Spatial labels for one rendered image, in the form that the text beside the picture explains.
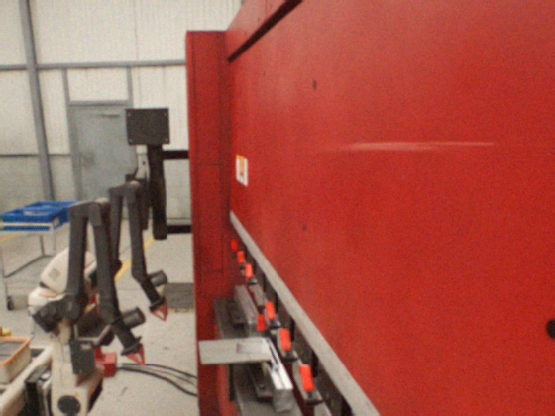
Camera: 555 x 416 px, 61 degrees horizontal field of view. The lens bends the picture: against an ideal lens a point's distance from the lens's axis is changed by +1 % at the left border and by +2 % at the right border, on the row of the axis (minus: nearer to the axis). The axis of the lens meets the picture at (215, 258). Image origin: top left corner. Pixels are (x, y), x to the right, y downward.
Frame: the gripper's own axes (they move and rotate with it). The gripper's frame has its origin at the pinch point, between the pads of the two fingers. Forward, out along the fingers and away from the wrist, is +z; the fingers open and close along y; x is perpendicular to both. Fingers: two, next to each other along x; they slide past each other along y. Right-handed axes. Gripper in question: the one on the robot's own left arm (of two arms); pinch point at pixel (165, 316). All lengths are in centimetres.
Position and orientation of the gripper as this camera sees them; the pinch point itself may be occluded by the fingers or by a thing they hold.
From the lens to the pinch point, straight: 219.5
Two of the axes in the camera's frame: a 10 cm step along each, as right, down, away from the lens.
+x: -8.8, 4.3, 2.2
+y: 1.0, -2.9, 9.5
